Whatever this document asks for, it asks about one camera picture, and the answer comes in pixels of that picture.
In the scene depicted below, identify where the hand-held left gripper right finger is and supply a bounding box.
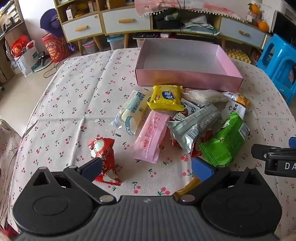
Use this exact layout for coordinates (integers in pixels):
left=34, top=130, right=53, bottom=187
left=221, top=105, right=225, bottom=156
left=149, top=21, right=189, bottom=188
left=177, top=158, right=266, bottom=206

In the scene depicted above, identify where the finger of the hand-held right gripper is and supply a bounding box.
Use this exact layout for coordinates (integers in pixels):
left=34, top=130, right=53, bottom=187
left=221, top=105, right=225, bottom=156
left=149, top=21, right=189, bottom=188
left=251, top=144, right=296, bottom=163

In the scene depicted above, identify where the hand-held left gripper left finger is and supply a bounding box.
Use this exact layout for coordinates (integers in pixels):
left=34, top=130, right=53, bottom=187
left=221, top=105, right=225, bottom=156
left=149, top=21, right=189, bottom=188
left=31, top=158, right=117, bottom=205

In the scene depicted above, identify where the red snack packet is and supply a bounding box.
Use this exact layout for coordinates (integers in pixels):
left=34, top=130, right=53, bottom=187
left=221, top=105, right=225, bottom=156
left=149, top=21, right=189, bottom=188
left=170, top=128, right=214, bottom=158

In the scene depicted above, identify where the red packet with white circles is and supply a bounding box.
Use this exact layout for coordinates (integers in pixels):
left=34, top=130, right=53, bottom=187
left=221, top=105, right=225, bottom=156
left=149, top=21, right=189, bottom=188
left=88, top=137, right=121, bottom=186

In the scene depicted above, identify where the golden orange wafer packet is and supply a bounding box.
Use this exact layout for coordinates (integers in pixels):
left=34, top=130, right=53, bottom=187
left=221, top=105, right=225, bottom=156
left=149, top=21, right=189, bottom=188
left=172, top=176, right=204, bottom=202

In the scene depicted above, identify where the green snack packet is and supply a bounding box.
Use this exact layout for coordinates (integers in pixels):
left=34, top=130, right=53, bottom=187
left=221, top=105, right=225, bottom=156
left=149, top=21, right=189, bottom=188
left=198, top=111, right=251, bottom=168

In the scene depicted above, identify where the silver grey snack packet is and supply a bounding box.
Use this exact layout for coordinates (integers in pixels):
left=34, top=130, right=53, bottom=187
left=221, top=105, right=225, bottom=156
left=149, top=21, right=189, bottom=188
left=166, top=103, right=222, bottom=153

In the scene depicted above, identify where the pink snack packet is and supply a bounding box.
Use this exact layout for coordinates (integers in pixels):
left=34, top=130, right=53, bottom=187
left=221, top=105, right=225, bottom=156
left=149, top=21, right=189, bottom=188
left=133, top=110, right=170, bottom=164

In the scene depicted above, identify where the clear bread packet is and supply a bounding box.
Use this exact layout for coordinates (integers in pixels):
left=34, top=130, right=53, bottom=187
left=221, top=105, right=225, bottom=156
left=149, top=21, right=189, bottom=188
left=184, top=88, right=229, bottom=105

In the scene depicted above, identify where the pink cardboard box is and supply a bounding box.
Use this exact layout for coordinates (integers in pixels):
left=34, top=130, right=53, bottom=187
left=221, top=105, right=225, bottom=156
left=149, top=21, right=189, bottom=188
left=135, top=38, right=244, bottom=93

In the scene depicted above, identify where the white packet with black print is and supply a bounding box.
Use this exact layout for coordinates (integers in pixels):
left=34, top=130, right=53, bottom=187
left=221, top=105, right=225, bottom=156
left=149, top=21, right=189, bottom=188
left=221, top=100, right=247, bottom=121

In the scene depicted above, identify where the white and orange snack packet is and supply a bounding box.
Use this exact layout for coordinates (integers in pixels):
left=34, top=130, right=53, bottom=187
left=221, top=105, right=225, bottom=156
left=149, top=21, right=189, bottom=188
left=222, top=91, right=250, bottom=108

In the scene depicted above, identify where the brown chocolate packet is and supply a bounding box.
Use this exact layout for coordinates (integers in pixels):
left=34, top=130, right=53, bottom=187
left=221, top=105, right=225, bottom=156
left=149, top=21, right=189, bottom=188
left=169, top=98, right=206, bottom=122

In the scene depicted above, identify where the cream cake packet blue print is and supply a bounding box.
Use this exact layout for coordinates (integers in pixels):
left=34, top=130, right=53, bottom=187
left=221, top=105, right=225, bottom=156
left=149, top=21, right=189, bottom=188
left=109, top=90, right=151, bottom=135

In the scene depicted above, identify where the cherry print tablecloth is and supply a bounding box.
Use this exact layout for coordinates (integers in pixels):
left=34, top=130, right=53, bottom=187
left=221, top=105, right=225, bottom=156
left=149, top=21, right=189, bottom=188
left=7, top=47, right=296, bottom=241

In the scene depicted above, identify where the yellow biscuit packet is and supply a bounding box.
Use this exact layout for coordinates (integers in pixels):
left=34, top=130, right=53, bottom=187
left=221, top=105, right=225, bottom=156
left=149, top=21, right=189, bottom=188
left=147, top=85, right=185, bottom=112

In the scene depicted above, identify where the branch print cloth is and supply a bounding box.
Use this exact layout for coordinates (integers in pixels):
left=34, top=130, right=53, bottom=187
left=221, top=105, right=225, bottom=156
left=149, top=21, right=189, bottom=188
left=0, top=119, right=22, bottom=232

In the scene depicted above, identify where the blue plastic stool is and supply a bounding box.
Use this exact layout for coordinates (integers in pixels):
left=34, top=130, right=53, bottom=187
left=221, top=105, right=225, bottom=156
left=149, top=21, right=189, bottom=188
left=256, top=34, right=296, bottom=105

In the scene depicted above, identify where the yellow egg tray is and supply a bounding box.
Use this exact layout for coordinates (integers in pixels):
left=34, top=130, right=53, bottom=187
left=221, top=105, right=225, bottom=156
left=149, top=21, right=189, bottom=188
left=226, top=47, right=252, bottom=65

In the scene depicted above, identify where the red printed bag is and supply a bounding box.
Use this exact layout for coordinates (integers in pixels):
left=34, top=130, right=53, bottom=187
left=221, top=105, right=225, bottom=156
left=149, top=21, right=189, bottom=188
left=42, top=33, right=73, bottom=63

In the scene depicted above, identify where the clear storage box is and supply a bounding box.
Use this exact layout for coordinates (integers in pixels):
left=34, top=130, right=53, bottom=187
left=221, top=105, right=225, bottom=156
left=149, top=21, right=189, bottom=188
left=107, top=36, right=125, bottom=51

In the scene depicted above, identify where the white shopping bag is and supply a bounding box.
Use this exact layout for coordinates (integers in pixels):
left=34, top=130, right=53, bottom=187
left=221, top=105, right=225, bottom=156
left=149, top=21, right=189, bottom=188
left=10, top=35, right=39, bottom=77

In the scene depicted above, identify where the pile of papers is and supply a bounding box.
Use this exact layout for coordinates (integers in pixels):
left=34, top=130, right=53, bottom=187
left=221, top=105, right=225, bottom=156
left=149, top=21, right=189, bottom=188
left=181, top=16, right=221, bottom=36

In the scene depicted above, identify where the wooden cabinet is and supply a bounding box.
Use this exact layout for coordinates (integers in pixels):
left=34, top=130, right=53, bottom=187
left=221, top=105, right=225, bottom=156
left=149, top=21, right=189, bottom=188
left=54, top=0, right=273, bottom=52

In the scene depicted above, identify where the purple hat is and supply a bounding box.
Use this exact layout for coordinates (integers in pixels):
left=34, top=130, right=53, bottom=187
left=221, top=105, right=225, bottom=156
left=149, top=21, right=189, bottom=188
left=40, top=9, right=63, bottom=38

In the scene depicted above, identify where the black bag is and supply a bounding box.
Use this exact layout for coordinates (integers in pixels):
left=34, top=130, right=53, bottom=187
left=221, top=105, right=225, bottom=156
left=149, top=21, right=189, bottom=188
left=153, top=9, right=184, bottom=30

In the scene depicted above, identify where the wooden bookshelf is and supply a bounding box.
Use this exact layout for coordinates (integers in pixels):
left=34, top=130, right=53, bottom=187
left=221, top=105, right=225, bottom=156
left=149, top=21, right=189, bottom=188
left=0, top=0, right=26, bottom=81

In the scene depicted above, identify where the pink cloth with pompoms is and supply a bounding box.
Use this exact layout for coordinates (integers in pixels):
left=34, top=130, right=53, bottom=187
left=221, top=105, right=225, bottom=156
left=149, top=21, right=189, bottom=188
left=135, top=0, right=246, bottom=22

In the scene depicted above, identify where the white drawer with wooden handle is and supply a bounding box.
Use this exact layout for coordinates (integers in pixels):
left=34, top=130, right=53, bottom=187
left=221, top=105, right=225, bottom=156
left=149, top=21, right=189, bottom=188
left=219, top=17, right=267, bottom=49
left=62, top=13, right=102, bottom=42
left=102, top=7, right=152, bottom=36

